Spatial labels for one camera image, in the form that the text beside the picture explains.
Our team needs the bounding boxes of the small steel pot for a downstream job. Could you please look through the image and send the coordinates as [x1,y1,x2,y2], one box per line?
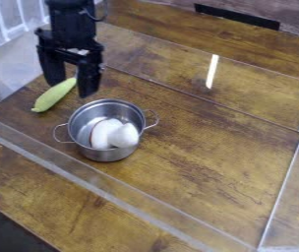
[52,98,159,162]

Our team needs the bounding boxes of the black cable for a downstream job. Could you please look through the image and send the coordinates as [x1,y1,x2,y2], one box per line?
[79,0,111,23]

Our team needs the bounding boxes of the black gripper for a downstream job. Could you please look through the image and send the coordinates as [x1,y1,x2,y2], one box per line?
[36,0,107,98]

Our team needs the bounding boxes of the white mushroom toy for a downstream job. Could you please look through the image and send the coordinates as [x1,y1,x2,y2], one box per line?
[89,119,139,150]

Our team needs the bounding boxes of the black bar on wall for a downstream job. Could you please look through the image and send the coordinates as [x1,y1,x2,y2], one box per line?
[194,3,281,31]

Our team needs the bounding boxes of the clear acrylic enclosure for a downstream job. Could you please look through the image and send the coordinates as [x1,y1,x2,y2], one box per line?
[0,24,299,252]

